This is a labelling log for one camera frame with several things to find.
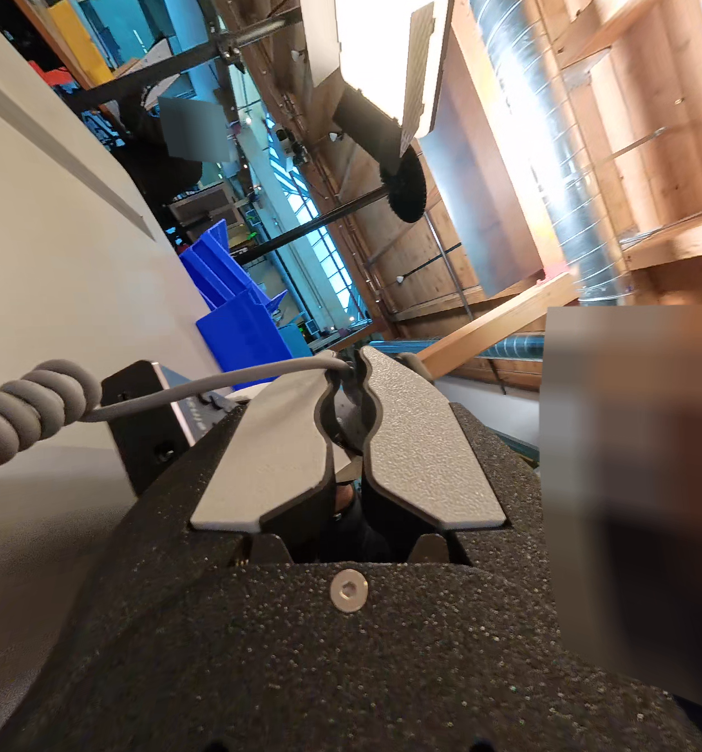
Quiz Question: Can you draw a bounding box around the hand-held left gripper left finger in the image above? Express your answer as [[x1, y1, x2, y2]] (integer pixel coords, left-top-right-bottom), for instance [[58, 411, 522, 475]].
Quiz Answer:
[[188, 352, 358, 532]]

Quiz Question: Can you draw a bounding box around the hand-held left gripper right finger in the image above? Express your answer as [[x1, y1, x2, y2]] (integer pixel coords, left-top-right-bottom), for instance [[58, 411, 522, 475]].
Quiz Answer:
[[351, 345, 508, 530]]

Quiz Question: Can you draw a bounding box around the blue plastic bin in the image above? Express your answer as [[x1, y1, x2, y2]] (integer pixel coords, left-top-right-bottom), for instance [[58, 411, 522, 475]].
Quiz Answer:
[[177, 219, 270, 312], [196, 291, 313, 391]]

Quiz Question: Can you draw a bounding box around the dark grey power bank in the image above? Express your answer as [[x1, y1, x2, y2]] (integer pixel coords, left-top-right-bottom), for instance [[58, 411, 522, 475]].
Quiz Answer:
[[100, 360, 252, 497]]

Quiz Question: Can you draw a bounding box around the grey cable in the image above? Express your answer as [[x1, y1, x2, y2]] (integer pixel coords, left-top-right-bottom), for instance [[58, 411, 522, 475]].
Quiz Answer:
[[0, 351, 355, 484]]

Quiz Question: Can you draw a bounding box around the wooden beam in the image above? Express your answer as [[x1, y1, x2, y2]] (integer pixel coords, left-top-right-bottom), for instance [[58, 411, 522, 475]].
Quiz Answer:
[[416, 273, 581, 380]]

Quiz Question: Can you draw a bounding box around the studio light panel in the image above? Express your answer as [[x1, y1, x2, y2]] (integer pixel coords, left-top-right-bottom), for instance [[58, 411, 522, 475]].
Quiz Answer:
[[300, 0, 454, 158]]

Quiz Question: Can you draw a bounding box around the metal ventilation duct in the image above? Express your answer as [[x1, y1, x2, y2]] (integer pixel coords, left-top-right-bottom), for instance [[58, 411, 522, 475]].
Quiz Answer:
[[471, 0, 629, 306]]

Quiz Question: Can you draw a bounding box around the black light stand mount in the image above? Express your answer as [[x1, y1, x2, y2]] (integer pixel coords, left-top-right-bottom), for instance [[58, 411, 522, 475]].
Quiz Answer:
[[233, 87, 429, 265]]

